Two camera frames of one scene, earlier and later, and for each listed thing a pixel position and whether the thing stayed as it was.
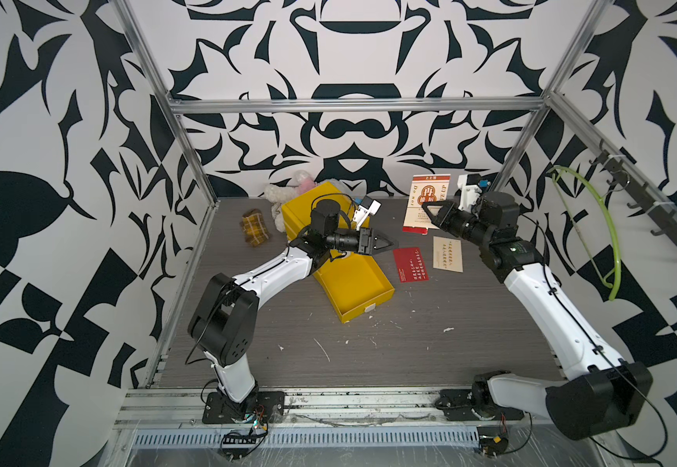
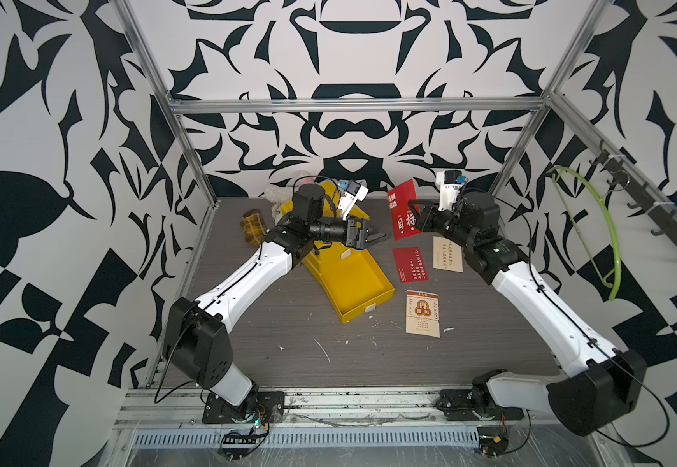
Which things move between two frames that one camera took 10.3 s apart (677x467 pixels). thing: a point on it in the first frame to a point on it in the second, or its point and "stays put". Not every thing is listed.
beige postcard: x=447 y=254 stays put
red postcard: x=410 y=266 stays put
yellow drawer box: x=351 y=283 stays put
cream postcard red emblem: x=424 y=188 to x=422 y=313
